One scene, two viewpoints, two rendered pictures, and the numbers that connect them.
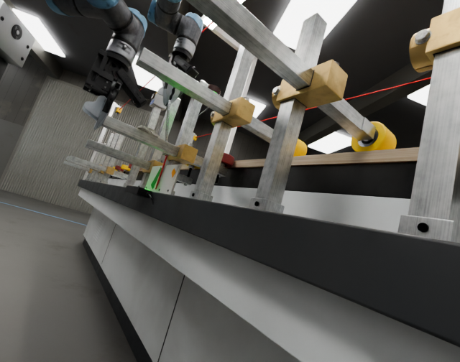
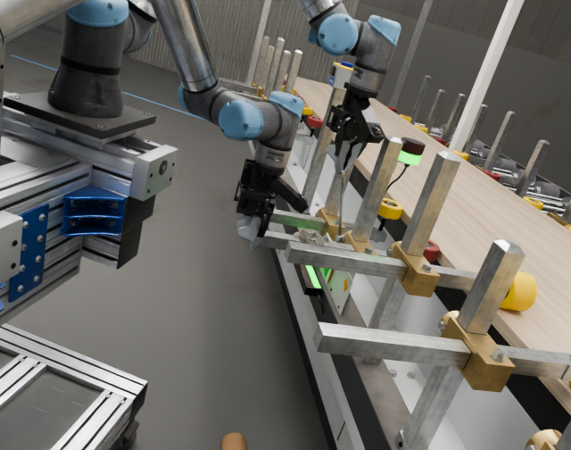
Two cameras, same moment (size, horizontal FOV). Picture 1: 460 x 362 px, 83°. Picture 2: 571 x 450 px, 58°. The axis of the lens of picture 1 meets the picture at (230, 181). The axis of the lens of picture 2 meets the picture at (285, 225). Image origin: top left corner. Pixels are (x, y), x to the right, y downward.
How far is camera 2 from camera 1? 0.76 m
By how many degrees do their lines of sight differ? 36
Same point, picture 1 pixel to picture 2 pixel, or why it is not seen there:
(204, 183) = not seen: hidden behind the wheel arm
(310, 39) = (488, 289)
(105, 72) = (255, 194)
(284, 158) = (434, 412)
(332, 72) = (484, 375)
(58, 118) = not seen: outside the picture
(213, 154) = (384, 314)
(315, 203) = (506, 406)
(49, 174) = not seen: hidden behind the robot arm
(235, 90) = (419, 233)
